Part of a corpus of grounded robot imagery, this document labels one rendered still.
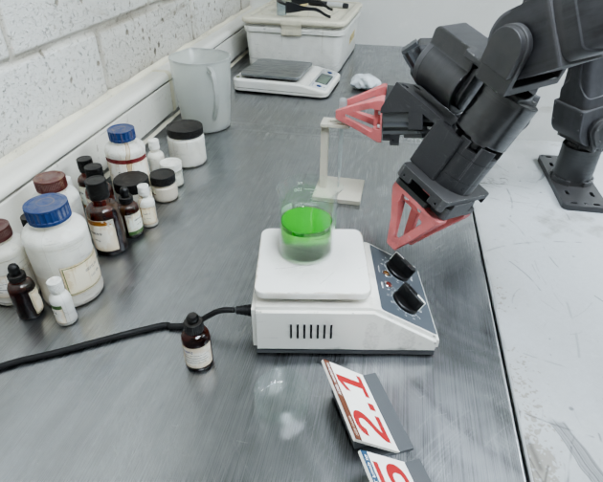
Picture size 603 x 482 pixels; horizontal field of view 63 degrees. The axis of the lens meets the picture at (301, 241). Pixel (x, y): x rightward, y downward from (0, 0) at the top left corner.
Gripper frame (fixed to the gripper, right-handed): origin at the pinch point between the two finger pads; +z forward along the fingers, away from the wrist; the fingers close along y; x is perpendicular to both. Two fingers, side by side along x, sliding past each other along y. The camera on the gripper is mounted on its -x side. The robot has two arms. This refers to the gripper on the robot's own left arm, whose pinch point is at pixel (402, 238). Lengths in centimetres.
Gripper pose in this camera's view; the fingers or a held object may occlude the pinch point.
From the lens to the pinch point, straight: 58.9
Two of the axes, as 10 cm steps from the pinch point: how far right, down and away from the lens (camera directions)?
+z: -4.2, 7.1, 5.7
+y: -6.9, 1.6, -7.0
